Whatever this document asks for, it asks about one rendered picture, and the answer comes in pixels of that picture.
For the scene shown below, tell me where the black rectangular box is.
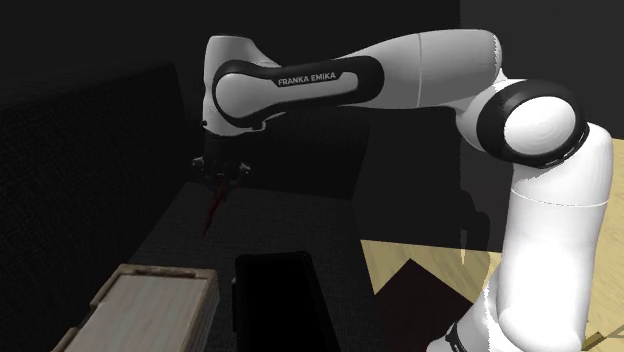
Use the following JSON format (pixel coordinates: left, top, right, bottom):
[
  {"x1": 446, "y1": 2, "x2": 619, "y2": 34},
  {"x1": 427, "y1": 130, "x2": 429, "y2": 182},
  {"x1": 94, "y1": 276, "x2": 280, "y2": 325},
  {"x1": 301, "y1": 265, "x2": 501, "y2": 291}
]
[{"x1": 231, "y1": 250, "x2": 343, "y2": 352}]

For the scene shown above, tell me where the dark red pen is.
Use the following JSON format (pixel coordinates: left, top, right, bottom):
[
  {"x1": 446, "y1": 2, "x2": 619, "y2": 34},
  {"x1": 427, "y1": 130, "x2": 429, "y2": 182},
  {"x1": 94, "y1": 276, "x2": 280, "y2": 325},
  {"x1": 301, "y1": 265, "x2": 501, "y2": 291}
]
[{"x1": 200, "y1": 179, "x2": 230, "y2": 240}]

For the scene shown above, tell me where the pale wooden box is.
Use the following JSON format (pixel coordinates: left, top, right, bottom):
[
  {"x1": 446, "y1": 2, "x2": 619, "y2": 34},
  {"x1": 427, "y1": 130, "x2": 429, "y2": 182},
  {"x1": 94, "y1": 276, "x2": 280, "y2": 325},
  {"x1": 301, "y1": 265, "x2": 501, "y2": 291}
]
[{"x1": 50, "y1": 263, "x2": 221, "y2": 352}]

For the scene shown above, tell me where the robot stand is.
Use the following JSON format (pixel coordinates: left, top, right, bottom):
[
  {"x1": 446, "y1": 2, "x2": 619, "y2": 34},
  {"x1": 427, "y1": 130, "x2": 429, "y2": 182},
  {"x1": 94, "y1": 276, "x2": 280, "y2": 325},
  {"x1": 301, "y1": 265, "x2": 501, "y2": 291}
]
[{"x1": 373, "y1": 258, "x2": 475, "y2": 352}]

